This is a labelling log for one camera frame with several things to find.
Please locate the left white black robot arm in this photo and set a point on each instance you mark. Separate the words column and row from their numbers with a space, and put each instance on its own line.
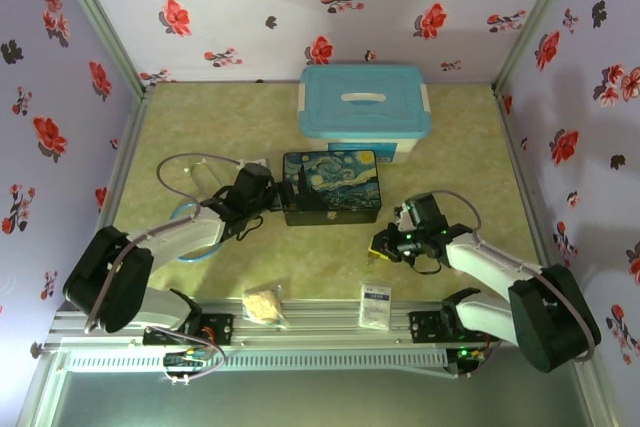
column 165, row 242

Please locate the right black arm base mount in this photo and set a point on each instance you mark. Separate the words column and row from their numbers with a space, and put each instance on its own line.
column 430, row 324

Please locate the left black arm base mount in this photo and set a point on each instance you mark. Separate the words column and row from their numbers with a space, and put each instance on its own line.
column 220, row 328

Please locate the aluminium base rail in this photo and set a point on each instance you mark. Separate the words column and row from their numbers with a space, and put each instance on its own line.
column 320, row 327

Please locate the starry night painted tin box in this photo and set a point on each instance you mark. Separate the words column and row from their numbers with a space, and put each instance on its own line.
column 332, row 182

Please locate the left aluminium frame post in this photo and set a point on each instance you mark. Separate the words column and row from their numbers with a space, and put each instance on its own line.
column 100, row 22

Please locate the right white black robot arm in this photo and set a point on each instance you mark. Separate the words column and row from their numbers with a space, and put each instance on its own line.
column 500, row 272

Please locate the blue lidded white storage box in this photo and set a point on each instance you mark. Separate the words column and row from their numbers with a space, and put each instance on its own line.
column 364, row 107

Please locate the clear tube with white caps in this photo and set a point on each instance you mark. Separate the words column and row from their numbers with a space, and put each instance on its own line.
column 202, row 174

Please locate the aluminium frame post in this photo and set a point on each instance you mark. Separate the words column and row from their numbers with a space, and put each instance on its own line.
column 535, row 17
column 100, row 22

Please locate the clear bag of beige pieces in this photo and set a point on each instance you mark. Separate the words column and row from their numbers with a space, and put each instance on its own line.
column 261, row 306

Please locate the small white sachet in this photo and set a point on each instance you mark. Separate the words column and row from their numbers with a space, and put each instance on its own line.
column 375, row 304

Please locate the right aluminium frame post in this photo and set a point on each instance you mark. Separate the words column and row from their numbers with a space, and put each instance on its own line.
column 535, row 17

